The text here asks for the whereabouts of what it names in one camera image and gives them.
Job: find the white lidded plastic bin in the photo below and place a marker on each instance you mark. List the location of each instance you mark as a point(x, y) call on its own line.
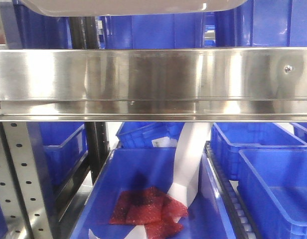
point(126, 7)

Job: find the blue bin lower rear middle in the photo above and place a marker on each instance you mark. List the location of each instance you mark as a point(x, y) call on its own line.
point(146, 134)

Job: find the blue bin with red bags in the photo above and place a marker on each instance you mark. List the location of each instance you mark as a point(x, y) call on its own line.
point(207, 217)

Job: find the blue bin lower right rear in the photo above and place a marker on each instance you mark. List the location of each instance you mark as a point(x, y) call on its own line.
point(228, 138)

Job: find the blue bin upper middle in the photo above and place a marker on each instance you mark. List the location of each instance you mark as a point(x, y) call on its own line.
point(156, 31)

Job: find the blue bin lower left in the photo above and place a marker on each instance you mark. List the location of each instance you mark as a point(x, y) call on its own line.
point(64, 145)

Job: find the blue bin lower right front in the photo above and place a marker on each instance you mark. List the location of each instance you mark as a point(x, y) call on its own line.
point(273, 186)

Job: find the blue bin upper right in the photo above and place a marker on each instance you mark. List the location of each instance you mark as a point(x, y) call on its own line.
point(263, 23)

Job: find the blue bin upper left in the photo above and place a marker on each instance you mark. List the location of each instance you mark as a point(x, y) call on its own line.
point(26, 29)

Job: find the white paper strip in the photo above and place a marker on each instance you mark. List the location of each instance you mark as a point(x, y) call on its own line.
point(173, 170)

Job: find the white roller track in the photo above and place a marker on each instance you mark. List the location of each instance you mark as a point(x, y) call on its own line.
point(240, 219)

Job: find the stainless steel shelf rail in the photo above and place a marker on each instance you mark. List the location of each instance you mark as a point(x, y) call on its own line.
point(211, 84)

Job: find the perforated steel shelf post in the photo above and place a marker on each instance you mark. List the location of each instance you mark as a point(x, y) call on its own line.
point(26, 194)

